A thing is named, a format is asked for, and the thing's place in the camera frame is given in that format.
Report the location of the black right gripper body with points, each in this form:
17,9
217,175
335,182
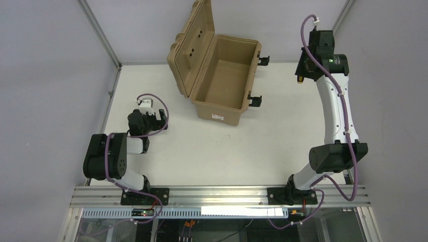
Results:
301,70

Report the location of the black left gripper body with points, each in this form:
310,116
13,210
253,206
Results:
161,118

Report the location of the black yellow screwdriver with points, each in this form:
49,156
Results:
300,79

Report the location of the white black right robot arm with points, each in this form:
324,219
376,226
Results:
342,148

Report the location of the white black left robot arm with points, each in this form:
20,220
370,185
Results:
106,159

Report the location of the black bin latch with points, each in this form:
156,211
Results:
263,61
254,101

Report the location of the tan plastic bin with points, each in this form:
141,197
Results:
216,72

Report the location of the black bin latch front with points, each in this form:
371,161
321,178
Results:
254,101

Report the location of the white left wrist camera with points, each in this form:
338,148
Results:
145,105

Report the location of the aluminium mounting rail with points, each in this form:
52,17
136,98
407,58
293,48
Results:
198,196

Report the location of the grey slotted cable duct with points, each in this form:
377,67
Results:
206,212

